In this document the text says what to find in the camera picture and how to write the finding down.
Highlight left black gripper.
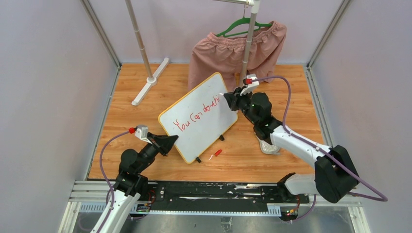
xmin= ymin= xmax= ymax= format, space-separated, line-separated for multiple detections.
xmin=136 ymin=133 xmax=179 ymax=174

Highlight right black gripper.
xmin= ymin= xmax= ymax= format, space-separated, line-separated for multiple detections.
xmin=225 ymin=86 xmax=259 ymax=126

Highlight yellow framed whiteboard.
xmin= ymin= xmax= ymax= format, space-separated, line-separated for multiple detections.
xmin=158 ymin=72 xmax=238 ymax=164

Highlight red marker cap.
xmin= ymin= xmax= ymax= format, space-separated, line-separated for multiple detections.
xmin=213 ymin=150 xmax=222 ymax=156

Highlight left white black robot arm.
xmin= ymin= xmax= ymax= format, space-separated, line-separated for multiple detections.
xmin=91 ymin=125 xmax=179 ymax=233

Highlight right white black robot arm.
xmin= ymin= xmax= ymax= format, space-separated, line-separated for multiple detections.
xmin=223 ymin=87 xmax=359 ymax=203

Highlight grey whiteboard eraser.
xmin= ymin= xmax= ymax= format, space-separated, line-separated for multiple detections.
xmin=256 ymin=136 xmax=280 ymax=155

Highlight pink shorts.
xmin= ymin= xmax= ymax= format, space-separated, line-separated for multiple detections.
xmin=188 ymin=21 xmax=287 ymax=91

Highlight green clothes hanger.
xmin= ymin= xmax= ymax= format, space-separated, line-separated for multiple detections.
xmin=215 ymin=11 xmax=273 ymax=38

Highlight white clothes rack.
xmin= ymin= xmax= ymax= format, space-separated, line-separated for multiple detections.
xmin=123 ymin=0 xmax=261 ymax=107

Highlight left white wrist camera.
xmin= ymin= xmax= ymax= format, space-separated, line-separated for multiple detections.
xmin=134 ymin=125 xmax=151 ymax=144

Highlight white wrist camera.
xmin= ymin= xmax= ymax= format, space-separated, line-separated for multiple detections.
xmin=240 ymin=74 xmax=259 ymax=96
xmin=134 ymin=125 xmax=151 ymax=144

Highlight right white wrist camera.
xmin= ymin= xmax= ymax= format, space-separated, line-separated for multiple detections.
xmin=240 ymin=74 xmax=259 ymax=96

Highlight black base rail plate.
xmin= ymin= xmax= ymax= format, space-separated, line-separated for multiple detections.
xmin=129 ymin=181 xmax=309 ymax=220

